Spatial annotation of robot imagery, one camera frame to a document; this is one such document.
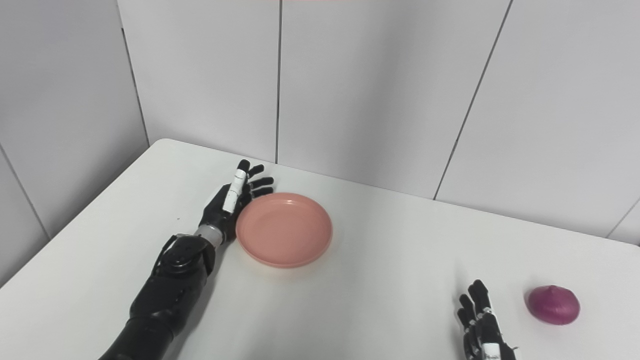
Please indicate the purple red onion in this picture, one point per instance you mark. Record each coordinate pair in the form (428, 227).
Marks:
(554, 304)

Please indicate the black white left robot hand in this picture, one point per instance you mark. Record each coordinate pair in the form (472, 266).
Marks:
(225, 207)

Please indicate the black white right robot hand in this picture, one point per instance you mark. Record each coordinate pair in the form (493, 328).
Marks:
(482, 335)

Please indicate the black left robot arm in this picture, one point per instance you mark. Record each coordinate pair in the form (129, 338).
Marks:
(165, 295)

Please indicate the pink round plate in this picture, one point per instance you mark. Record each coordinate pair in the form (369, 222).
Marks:
(284, 230)

